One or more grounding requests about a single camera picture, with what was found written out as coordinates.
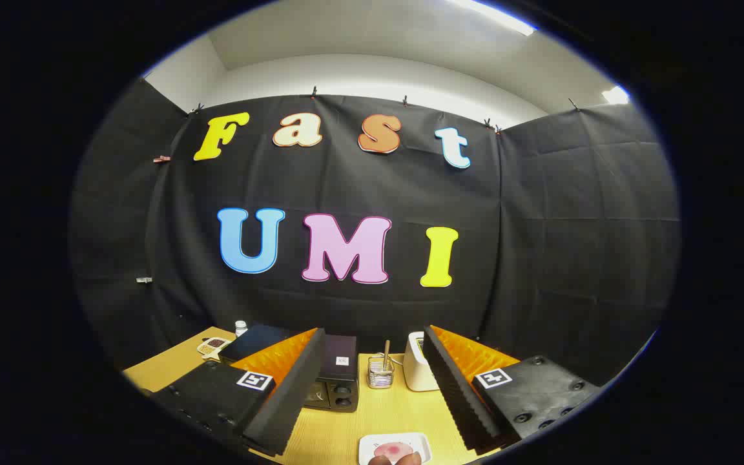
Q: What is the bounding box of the wire utensil holder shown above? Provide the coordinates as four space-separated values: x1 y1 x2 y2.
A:
367 356 395 389

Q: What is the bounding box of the long ceiling light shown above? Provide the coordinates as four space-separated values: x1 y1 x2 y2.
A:
449 0 537 36

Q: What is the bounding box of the white dish of beans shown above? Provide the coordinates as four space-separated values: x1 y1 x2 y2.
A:
196 336 233 360

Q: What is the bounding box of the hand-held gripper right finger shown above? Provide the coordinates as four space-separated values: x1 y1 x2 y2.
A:
423 325 603 453

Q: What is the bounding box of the white pop-up toaster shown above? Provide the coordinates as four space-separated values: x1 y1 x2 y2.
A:
404 331 440 392

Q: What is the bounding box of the black backdrop cloth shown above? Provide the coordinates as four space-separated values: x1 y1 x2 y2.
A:
70 77 681 388

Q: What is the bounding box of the white square plate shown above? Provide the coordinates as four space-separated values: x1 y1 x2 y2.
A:
358 432 433 465

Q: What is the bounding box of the row of black clips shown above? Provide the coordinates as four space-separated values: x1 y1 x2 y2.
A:
188 86 583 134

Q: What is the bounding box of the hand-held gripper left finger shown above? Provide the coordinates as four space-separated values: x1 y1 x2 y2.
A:
151 327 327 457

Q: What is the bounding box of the black toaster oven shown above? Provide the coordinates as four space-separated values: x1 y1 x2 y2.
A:
219 324 360 413

